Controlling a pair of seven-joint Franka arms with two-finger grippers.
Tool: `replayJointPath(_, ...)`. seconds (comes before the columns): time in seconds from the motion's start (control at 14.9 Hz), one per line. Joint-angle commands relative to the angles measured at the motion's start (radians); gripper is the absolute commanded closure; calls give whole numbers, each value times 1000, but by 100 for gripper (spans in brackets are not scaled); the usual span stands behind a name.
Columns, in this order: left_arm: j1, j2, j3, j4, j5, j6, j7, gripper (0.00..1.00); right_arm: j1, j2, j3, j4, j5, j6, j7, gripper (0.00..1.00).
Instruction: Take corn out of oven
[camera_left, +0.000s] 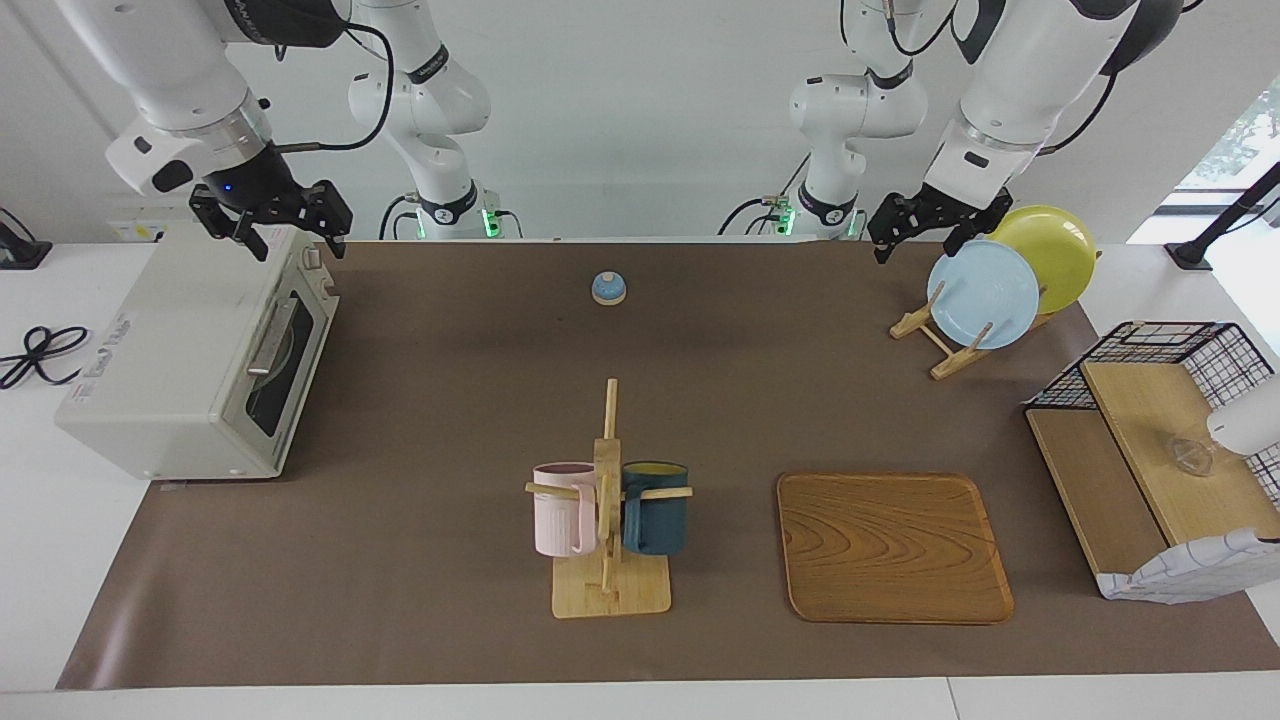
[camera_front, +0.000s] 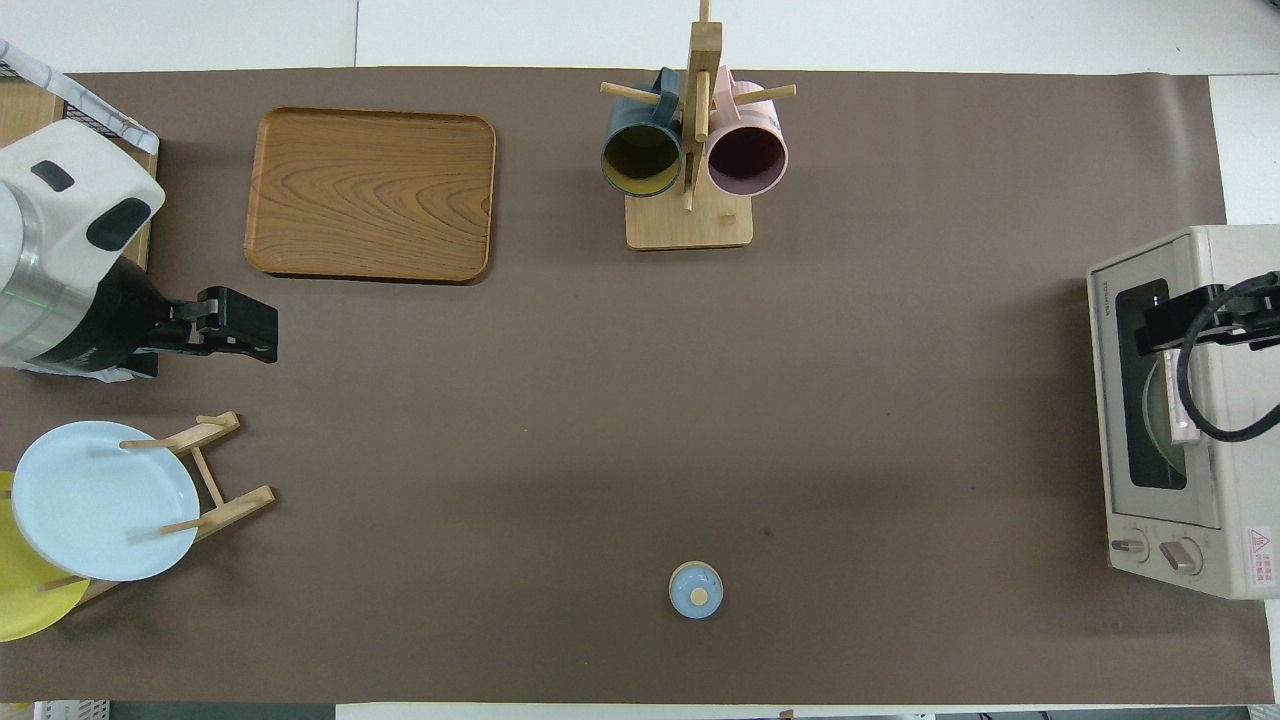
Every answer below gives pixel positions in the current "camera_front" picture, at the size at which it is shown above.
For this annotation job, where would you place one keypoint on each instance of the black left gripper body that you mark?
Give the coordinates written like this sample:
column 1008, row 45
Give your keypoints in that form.
column 110, row 320

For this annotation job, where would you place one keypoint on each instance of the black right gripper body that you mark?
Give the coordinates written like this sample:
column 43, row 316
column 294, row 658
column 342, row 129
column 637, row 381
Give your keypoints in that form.
column 1268, row 318

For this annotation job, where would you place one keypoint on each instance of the glass oven door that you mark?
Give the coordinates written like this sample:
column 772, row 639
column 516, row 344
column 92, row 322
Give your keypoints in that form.
column 1108, row 400

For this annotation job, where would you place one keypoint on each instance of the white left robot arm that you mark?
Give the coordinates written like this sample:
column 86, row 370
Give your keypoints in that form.
column 60, row 200

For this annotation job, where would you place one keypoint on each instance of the beige toaster oven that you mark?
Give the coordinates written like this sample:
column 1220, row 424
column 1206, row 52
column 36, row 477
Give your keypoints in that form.
column 1250, row 480

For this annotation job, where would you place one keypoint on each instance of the beige oven knob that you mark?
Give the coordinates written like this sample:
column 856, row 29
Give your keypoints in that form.
column 1182, row 557
column 1130, row 546

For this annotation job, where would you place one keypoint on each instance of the white cloth strip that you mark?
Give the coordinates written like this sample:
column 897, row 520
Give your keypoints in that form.
column 110, row 376

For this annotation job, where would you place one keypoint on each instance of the wooden plate rack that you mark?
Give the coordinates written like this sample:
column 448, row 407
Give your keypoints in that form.
column 235, row 505

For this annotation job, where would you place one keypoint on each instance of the brown wooden tray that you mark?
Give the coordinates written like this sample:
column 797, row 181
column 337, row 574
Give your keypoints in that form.
column 370, row 195

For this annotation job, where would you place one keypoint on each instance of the light blue plate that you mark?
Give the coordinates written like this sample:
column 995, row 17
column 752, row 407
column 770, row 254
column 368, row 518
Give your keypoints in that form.
column 95, row 500

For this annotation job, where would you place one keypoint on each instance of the white checkered cloth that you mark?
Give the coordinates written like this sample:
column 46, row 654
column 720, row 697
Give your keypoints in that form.
column 125, row 128

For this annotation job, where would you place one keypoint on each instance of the wooden shelf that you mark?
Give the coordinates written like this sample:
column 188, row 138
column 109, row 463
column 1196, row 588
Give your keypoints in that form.
column 25, row 110

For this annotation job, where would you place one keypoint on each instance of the yellow plate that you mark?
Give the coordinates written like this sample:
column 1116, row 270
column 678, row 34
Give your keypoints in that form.
column 25, row 600

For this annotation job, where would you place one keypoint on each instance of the brown table mat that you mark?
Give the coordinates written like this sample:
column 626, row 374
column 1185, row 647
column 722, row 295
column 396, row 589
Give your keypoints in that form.
column 600, row 420

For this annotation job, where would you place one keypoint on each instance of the dark blue mug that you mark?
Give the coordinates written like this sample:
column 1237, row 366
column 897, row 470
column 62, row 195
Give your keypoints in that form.
column 640, row 160

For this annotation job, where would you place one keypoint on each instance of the pink mug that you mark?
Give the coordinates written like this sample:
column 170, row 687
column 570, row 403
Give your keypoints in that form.
column 747, row 160

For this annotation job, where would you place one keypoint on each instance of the wooden mug rack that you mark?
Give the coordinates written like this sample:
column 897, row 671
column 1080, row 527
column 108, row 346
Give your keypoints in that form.
column 690, row 225

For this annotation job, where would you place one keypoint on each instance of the small blue lidded jar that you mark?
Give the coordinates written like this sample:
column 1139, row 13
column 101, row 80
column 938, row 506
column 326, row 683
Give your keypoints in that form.
column 695, row 590

